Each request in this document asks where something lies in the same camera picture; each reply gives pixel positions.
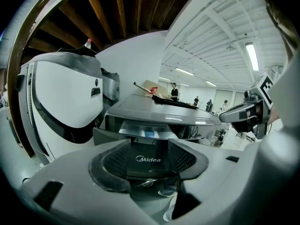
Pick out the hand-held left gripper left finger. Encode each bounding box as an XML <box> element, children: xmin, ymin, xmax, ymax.
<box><xmin>21</xmin><ymin>138</ymin><xmax>156</xmax><ymax>225</ymax></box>

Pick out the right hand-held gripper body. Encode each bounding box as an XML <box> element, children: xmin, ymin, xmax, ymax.
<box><xmin>243</xmin><ymin>73</ymin><xmax>275</xmax><ymax>140</ymax></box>

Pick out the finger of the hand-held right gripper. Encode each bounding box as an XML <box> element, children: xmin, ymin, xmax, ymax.
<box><xmin>218</xmin><ymin>101</ymin><xmax>256</xmax><ymax>124</ymax></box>

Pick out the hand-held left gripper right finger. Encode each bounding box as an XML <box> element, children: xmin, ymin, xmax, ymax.
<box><xmin>167</xmin><ymin>125</ymin><xmax>300</xmax><ymax>225</ymax></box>

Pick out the person's right forearm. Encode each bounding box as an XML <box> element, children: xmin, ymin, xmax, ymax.
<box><xmin>268</xmin><ymin>52</ymin><xmax>300</xmax><ymax>128</ymax></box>

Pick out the grey washing machine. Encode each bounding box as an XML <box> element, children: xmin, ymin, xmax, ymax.
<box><xmin>92</xmin><ymin>93</ymin><xmax>232</xmax><ymax>196</ymax></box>

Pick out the long black cloth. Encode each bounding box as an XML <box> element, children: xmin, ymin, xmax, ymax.
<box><xmin>151</xmin><ymin>95</ymin><xmax>200</xmax><ymax>110</ymax></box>

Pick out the large white and grey appliance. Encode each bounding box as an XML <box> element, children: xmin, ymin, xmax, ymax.
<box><xmin>14</xmin><ymin>51</ymin><xmax>104</xmax><ymax>165</ymax></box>

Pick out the cardboard sheet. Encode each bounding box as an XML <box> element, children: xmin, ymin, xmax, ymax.
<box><xmin>140</xmin><ymin>79</ymin><xmax>170</xmax><ymax>100</ymax></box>

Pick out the silver appliance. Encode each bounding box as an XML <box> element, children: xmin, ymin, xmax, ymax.
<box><xmin>100</xmin><ymin>67</ymin><xmax>121</xmax><ymax>107</ymax></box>

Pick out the wooden-handled tool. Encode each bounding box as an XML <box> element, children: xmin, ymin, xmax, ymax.
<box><xmin>133</xmin><ymin>81</ymin><xmax>156</xmax><ymax>95</ymax></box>

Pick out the curved wooden door frame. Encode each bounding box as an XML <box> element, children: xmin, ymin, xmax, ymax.
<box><xmin>6</xmin><ymin>0</ymin><xmax>94</xmax><ymax>158</ymax></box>

